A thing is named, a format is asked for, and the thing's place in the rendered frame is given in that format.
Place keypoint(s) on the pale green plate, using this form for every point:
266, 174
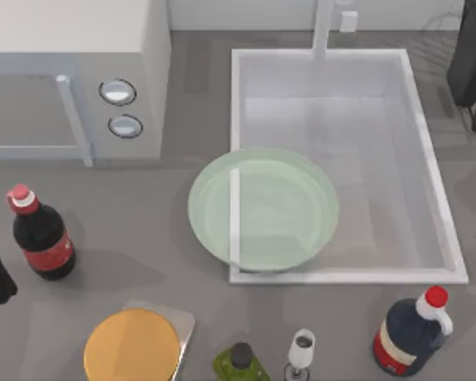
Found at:
263, 214

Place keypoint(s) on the pale microwave oven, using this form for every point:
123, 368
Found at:
150, 95

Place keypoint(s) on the small microwave knob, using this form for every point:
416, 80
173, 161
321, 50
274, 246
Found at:
125, 126

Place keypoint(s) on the grey kitchen scale base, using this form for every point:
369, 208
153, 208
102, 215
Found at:
182, 321

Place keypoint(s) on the white sink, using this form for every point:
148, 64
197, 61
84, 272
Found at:
381, 166

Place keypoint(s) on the large microwave knob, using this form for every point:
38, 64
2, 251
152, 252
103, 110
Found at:
117, 92

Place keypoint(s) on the green bottle black cap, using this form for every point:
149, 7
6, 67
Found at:
240, 363

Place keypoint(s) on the clear wine glass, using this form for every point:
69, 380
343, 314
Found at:
301, 351

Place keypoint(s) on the tall white tap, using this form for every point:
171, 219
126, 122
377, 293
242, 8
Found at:
321, 28

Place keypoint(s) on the orange round scale plate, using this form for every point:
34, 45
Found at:
131, 347

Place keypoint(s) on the dark cola bottle red cap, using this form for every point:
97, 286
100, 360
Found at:
43, 238

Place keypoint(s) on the dark jug bottle red cap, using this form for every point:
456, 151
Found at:
410, 337

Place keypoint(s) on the white wall socket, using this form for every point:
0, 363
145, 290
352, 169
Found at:
348, 20

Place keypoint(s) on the black frame stand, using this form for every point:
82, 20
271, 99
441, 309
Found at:
470, 67

